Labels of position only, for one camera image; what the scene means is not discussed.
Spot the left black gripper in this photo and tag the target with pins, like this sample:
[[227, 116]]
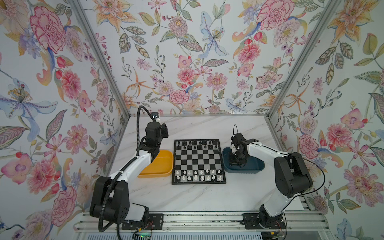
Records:
[[163, 129]]

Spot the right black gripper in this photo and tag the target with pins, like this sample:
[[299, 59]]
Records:
[[231, 162]]

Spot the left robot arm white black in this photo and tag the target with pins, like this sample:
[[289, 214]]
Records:
[[111, 200]]

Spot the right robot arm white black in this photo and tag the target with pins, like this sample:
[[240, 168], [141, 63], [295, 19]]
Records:
[[291, 174]]

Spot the black chess pieces on board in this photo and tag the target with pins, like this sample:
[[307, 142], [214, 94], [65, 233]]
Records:
[[197, 144]]

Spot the white chess pieces on board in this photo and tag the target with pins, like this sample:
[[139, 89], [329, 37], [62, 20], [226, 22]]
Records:
[[199, 176]]

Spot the black white chess board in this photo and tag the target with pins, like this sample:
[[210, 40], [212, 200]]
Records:
[[198, 160]]

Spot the dark teal plastic tray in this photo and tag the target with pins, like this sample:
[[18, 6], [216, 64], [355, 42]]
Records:
[[253, 165]]

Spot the yellow plastic tray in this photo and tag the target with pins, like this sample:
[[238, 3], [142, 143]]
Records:
[[161, 167]]

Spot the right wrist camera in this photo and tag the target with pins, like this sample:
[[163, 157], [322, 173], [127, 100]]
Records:
[[237, 139]]

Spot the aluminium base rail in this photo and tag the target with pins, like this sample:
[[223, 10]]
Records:
[[293, 221]]

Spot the left aluminium corner post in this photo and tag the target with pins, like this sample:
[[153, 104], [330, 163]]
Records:
[[91, 37]]

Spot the aluminium corner post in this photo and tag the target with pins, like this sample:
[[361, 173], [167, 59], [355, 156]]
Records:
[[91, 37], [309, 46]]

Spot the right aluminium corner post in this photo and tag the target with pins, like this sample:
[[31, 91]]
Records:
[[309, 46]]

